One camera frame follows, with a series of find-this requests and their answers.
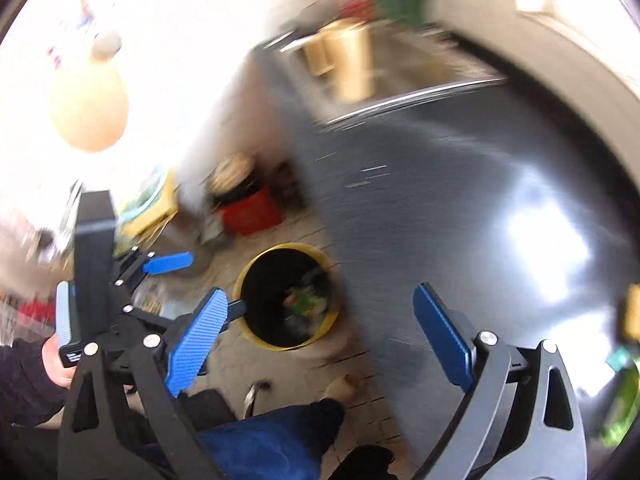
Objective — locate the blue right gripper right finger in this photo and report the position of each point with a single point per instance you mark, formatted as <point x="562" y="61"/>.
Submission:
<point x="453" y="348"/>

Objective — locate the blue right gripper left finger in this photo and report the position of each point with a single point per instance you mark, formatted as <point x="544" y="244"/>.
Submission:
<point x="189" y="349"/>

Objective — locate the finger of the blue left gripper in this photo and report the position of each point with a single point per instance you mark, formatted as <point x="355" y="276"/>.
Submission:
<point x="156" y="265"/>
<point x="63" y="306"/>

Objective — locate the yellow rimmed trash bin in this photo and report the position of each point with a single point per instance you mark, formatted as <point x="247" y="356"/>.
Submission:
<point x="291" y="297"/>

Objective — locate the person's left hand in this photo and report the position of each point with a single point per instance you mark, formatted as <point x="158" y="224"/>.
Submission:
<point x="58" y="374"/>

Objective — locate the yellow crate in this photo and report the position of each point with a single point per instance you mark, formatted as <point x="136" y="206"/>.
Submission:
<point x="155" y="213"/>

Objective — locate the round patterned pot lid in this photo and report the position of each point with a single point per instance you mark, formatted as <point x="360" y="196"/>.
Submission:
<point x="235" y="171"/>

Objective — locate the red box on floor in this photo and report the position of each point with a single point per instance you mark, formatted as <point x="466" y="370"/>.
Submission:
<point x="251" y="214"/>

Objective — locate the stainless steel sink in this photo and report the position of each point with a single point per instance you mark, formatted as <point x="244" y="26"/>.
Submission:
<point x="409" y="68"/>

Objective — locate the beige plastic pitcher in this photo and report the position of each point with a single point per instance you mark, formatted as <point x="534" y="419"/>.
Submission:
<point x="342" y="49"/>

